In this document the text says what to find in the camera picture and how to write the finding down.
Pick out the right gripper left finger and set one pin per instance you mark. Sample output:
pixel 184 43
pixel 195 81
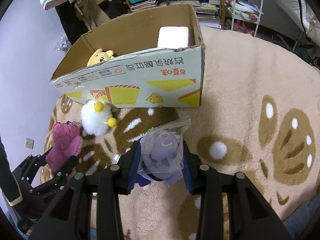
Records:
pixel 118 179

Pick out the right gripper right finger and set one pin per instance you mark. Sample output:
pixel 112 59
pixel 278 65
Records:
pixel 201 179

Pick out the clear plastic bag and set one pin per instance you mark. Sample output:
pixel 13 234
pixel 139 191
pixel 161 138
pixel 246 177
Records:
pixel 162 148

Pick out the pink bear plush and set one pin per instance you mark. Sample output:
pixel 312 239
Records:
pixel 67 142

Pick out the white fluffy plush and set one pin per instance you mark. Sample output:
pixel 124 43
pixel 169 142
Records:
pixel 97 117

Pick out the yellow bear plush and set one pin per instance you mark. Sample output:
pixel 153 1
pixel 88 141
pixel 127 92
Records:
pixel 100 56

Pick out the pink swiss roll plush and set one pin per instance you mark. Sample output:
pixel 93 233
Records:
pixel 173 37

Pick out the purple doll plush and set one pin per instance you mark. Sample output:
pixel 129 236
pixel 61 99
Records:
pixel 143 179

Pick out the beige patterned rug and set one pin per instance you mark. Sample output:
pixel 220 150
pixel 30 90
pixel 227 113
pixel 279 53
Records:
pixel 259 115

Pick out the cardboard box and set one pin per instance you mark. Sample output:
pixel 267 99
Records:
pixel 140 74

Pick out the bag of toys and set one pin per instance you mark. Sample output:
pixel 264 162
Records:
pixel 63 44

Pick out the beige tote bag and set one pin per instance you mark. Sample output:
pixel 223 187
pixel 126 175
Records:
pixel 89 12

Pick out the stack of books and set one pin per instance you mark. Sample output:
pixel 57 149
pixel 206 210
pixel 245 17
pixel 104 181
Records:
pixel 144 5

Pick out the white metal cart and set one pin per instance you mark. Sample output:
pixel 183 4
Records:
pixel 245 16

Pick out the wall socket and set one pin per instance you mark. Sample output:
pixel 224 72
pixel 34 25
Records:
pixel 29 143

